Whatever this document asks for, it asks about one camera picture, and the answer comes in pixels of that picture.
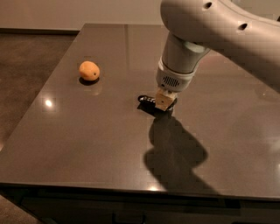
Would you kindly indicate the white gripper with vent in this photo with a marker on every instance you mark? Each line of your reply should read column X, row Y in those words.
column 172, row 79

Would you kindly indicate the black rxbar chocolate wrapper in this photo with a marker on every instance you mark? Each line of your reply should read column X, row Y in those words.
column 148, row 105

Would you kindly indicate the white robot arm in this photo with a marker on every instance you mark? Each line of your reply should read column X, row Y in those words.
column 199, row 26

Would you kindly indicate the orange fruit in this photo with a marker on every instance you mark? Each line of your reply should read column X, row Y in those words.
column 89, row 71

